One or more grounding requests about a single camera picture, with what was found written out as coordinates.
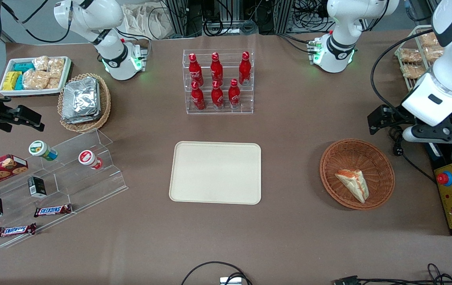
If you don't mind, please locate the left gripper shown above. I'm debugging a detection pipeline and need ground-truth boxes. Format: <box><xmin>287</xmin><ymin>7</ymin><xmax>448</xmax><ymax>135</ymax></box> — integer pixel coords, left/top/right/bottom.
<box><xmin>368</xmin><ymin>104</ymin><xmax>417</xmax><ymax>136</ymax></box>

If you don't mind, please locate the triangular sandwich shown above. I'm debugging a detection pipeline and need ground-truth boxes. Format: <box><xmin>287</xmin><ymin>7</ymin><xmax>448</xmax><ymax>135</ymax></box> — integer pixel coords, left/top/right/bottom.
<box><xmin>335</xmin><ymin>169</ymin><xmax>370</xmax><ymax>204</ymax></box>

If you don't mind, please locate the white rectangular snack tray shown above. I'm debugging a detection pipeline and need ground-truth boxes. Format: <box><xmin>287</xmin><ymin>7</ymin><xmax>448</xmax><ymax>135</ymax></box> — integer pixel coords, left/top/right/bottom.
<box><xmin>0</xmin><ymin>56</ymin><xmax>72</xmax><ymax>97</ymax></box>

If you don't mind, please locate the brown wicker basket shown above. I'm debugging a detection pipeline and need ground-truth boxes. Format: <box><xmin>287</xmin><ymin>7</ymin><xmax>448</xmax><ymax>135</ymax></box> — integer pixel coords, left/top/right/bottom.
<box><xmin>320</xmin><ymin>138</ymin><xmax>395</xmax><ymax>211</ymax></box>

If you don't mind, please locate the light wicker basket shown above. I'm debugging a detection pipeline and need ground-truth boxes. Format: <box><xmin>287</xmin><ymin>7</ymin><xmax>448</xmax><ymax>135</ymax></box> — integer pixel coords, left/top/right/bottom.
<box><xmin>57</xmin><ymin>73</ymin><xmax>112</xmax><ymax>133</ymax></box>

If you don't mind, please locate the cream plastic tray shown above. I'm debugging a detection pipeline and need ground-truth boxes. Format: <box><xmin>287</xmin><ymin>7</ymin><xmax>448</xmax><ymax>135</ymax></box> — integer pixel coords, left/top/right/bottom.
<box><xmin>169</xmin><ymin>141</ymin><xmax>262</xmax><ymax>205</ymax></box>

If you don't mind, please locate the green lid yoghurt cup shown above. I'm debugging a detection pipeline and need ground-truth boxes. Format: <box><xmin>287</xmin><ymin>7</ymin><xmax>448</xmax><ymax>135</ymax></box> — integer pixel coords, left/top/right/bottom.
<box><xmin>29</xmin><ymin>140</ymin><xmax>58</xmax><ymax>162</ymax></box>

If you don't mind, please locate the yellow snack pack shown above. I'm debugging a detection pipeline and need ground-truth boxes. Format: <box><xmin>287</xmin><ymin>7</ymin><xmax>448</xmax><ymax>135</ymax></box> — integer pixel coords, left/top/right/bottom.
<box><xmin>2</xmin><ymin>71</ymin><xmax>22</xmax><ymax>91</ymax></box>

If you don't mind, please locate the silver foil pack stack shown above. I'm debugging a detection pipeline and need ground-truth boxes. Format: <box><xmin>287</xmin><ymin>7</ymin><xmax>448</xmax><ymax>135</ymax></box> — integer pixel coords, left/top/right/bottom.
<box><xmin>61</xmin><ymin>77</ymin><xmax>101</xmax><ymax>125</ymax></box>

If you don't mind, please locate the wrapped bread pack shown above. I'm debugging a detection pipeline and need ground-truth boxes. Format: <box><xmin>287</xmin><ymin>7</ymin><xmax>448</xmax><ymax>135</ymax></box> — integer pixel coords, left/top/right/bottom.
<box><xmin>401</xmin><ymin>65</ymin><xmax>427</xmax><ymax>79</ymax></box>
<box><xmin>424</xmin><ymin>46</ymin><xmax>445</xmax><ymax>62</ymax></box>
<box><xmin>419</xmin><ymin>32</ymin><xmax>439</xmax><ymax>48</ymax></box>
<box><xmin>399</xmin><ymin>48</ymin><xmax>423</xmax><ymax>64</ymax></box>

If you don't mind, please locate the red lid yoghurt cup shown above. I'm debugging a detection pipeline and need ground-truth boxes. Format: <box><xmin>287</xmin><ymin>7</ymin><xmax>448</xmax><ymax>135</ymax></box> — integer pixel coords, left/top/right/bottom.
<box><xmin>78</xmin><ymin>150</ymin><xmax>103</xmax><ymax>170</ymax></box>

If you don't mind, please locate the black machine housing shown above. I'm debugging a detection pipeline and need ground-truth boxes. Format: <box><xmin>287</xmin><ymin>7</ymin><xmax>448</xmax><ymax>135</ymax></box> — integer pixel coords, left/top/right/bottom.
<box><xmin>420</xmin><ymin>109</ymin><xmax>452</xmax><ymax>237</ymax></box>

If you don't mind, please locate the clear acrylic stepped shelf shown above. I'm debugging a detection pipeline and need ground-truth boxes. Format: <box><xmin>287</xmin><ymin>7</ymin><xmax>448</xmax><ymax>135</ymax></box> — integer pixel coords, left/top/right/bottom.
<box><xmin>0</xmin><ymin>129</ymin><xmax>128</xmax><ymax>249</ymax></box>

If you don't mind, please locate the snickers bar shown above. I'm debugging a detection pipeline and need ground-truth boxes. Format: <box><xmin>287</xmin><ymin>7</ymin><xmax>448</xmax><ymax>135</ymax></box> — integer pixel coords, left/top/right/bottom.
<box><xmin>34</xmin><ymin>204</ymin><xmax>73</xmax><ymax>218</ymax></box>
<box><xmin>0</xmin><ymin>223</ymin><xmax>37</xmax><ymax>239</ymax></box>

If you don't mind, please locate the clear acrylic bottle rack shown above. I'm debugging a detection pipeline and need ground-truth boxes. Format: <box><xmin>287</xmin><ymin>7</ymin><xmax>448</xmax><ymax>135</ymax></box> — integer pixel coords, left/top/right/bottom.
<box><xmin>183</xmin><ymin>49</ymin><xmax>255</xmax><ymax>115</ymax></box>

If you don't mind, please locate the red cola bottle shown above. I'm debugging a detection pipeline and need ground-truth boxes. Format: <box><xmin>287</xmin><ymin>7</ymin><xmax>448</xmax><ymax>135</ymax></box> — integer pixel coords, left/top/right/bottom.
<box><xmin>238</xmin><ymin>51</ymin><xmax>252</xmax><ymax>86</ymax></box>
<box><xmin>210</xmin><ymin>52</ymin><xmax>224</xmax><ymax>84</ymax></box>
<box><xmin>211</xmin><ymin>80</ymin><xmax>225</xmax><ymax>109</ymax></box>
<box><xmin>188</xmin><ymin>53</ymin><xmax>204</xmax><ymax>86</ymax></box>
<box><xmin>228</xmin><ymin>78</ymin><xmax>241</xmax><ymax>109</ymax></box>
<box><xmin>191</xmin><ymin>81</ymin><xmax>206</xmax><ymax>111</ymax></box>

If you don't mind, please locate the beige cloth bag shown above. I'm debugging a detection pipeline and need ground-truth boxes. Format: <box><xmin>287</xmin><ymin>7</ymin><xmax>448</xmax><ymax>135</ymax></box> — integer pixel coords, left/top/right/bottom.
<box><xmin>121</xmin><ymin>3</ymin><xmax>175</xmax><ymax>40</ymax></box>

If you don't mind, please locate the black power cable with plug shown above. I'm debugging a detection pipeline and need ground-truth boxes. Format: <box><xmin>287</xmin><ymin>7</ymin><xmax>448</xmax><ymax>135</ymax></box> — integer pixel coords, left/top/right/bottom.
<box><xmin>388</xmin><ymin>127</ymin><xmax>436</xmax><ymax>184</ymax></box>

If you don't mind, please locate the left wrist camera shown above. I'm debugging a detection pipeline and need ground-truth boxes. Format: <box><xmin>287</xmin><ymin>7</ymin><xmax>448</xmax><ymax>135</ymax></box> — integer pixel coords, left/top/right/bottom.
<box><xmin>402</xmin><ymin>124</ymin><xmax>452</xmax><ymax>144</ymax></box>

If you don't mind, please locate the white wire rack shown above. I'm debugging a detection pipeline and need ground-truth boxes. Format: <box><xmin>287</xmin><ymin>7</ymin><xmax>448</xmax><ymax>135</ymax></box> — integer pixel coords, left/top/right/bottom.
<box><xmin>394</xmin><ymin>25</ymin><xmax>435</xmax><ymax>94</ymax></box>

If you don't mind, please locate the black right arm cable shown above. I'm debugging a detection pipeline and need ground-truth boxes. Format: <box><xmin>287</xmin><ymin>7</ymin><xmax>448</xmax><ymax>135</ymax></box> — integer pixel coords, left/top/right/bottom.
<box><xmin>1</xmin><ymin>0</ymin><xmax>72</xmax><ymax>44</ymax></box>

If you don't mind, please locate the black cable with connector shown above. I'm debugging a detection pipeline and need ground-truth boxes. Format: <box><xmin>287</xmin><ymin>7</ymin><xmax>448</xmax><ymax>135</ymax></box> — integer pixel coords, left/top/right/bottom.
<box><xmin>333</xmin><ymin>263</ymin><xmax>452</xmax><ymax>285</ymax></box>

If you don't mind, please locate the aluminium profile frame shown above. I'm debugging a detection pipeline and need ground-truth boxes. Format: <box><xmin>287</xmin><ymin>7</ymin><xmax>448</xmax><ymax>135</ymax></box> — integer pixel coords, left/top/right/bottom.
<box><xmin>164</xmin><ymin>0</ymin><xmax>203</xmax><ymax>38</ymax></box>

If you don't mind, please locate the black looped cable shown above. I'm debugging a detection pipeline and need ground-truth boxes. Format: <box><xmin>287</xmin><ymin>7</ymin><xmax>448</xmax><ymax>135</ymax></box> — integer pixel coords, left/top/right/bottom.
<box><xmin>181</xmin><ymin>261</ymin><xmax>253</xmax><ymax>285</ymax></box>

